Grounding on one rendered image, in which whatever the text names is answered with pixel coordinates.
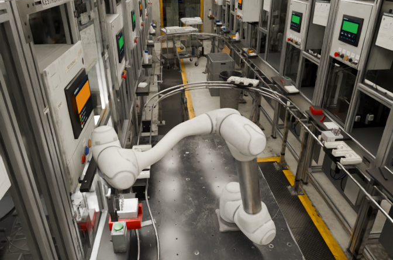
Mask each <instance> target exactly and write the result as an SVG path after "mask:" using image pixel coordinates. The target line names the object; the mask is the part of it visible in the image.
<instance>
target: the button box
mask: <svg viewBox="0 0 393 260"><path fill-rule="evenodd" d="M117 223H122V224H123V228H122V229H121V230H119V231H116V230H114V225H115V224H117ZM111 237H112V239H111V240H110V241H111V242H112V243H113V249H114V253H117V252H126V251H127V244H128V239H129V238H128V235H127V227H126V221H119V222H113V226H112V232H111Z"/></svg>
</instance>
